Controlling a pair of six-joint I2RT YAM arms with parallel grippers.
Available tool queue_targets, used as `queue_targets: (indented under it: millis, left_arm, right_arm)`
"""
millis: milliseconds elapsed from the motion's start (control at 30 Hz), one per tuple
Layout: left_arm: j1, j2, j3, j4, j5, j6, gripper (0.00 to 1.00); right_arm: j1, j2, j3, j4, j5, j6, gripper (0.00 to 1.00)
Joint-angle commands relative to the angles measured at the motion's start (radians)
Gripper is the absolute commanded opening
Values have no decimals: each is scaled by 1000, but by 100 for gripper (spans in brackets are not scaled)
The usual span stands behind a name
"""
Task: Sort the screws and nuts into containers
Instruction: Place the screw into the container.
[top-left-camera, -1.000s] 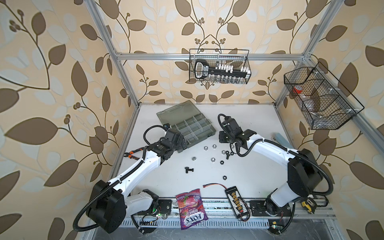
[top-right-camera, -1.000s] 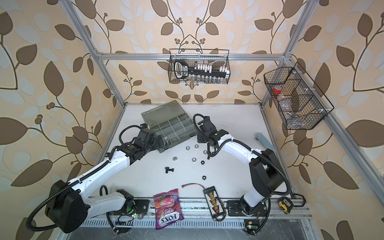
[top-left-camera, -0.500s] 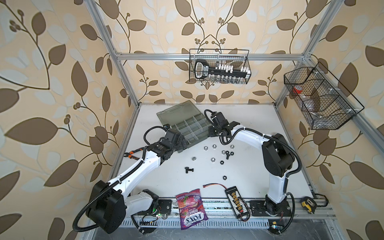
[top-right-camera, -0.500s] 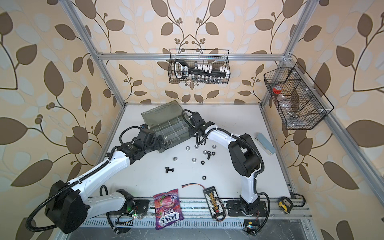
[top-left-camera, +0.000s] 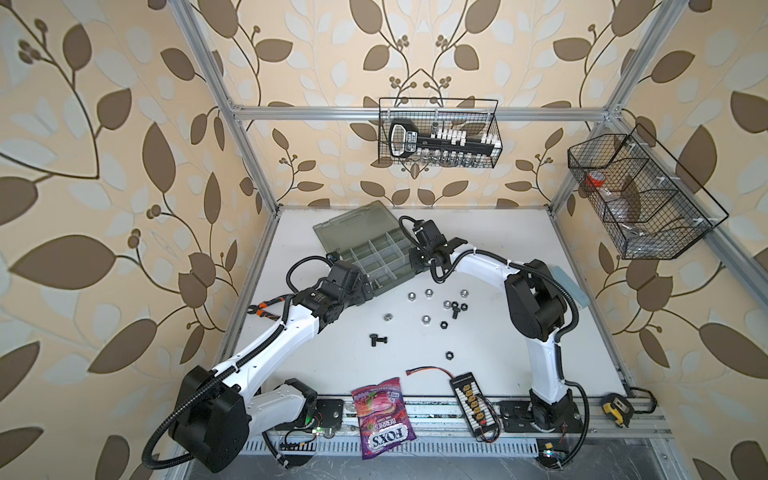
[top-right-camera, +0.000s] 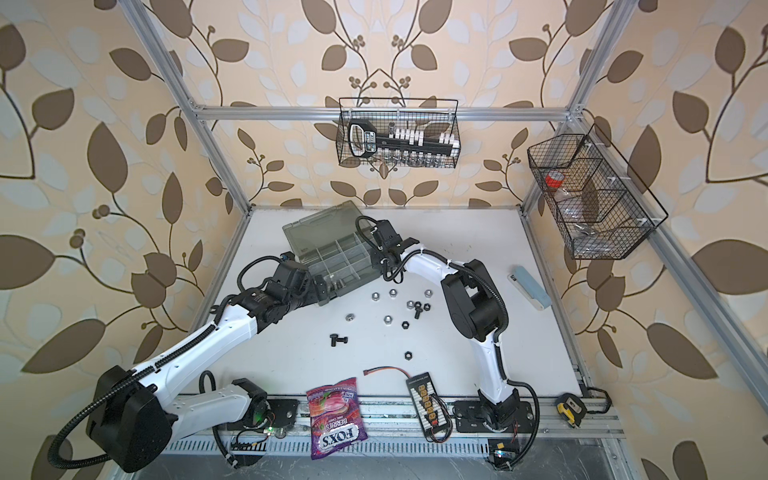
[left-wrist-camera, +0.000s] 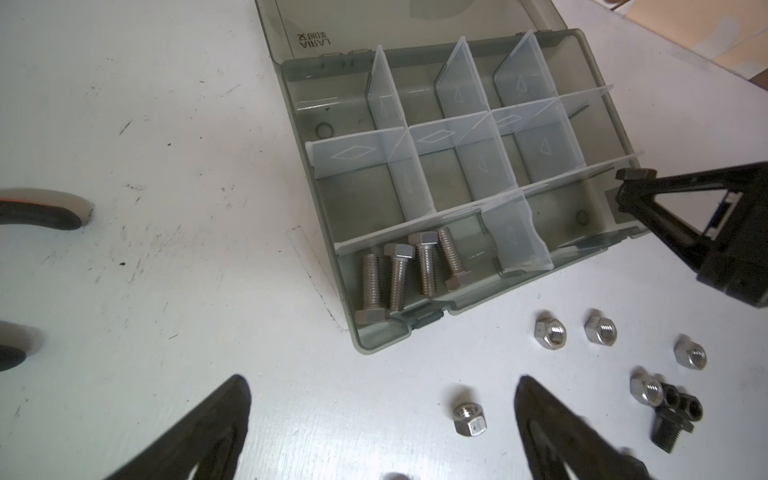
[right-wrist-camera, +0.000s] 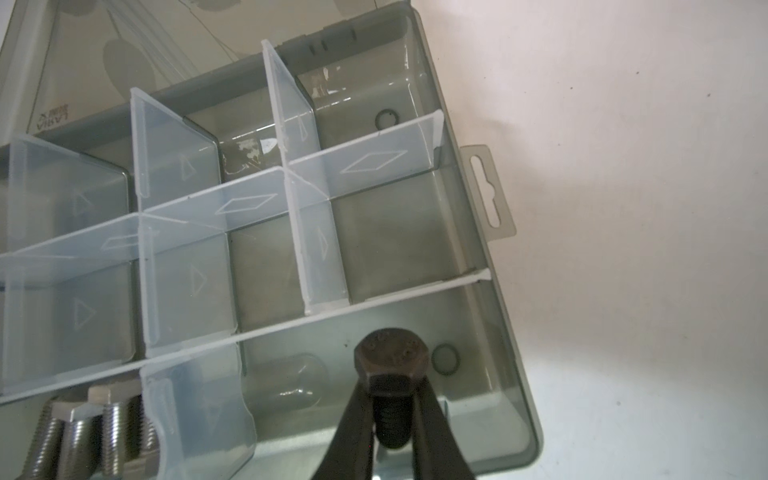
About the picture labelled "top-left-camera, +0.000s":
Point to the orange black pliers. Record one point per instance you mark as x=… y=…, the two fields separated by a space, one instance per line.
x=261 y=309

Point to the black wire basket right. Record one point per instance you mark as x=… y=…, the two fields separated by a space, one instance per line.
x=653 y=206

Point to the grey plastic organizer box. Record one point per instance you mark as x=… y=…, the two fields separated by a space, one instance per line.
x=370 y=238

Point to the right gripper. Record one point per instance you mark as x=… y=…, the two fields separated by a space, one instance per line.
x=414 y=258

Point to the yellow tape measure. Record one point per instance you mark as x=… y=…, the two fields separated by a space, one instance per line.
x=618 y=408

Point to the socket set with ratchet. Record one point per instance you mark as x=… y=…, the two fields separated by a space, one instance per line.
x=405 y=140

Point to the red black wire lead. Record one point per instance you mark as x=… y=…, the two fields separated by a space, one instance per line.
x=421 y=369

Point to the black wire basket centre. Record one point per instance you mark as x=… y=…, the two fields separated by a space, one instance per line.
x=475 y=116

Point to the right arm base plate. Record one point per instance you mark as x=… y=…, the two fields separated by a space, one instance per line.
x=517 y=418

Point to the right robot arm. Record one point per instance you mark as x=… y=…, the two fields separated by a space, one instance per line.
x=540 y=307

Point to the purple Fox's candy bag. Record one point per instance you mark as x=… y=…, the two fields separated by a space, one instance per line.
x=383 y=421

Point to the red item in basket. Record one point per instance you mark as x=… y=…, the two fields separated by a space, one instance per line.
x=595 y=179

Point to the black wire basket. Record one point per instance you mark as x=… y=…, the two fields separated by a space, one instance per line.
x=653 y=206
x=475 y=116

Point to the light blue sharpening block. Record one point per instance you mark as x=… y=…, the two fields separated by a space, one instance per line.
x=571 y=286

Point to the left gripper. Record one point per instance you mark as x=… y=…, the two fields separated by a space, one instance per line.
x=358 y=295

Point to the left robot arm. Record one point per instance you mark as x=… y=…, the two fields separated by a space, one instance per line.
x=219 y=410

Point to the black parallel charging board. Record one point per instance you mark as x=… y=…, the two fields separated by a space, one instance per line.
x=479 y=414

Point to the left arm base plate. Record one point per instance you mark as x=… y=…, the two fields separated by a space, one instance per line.
x=322 y=413

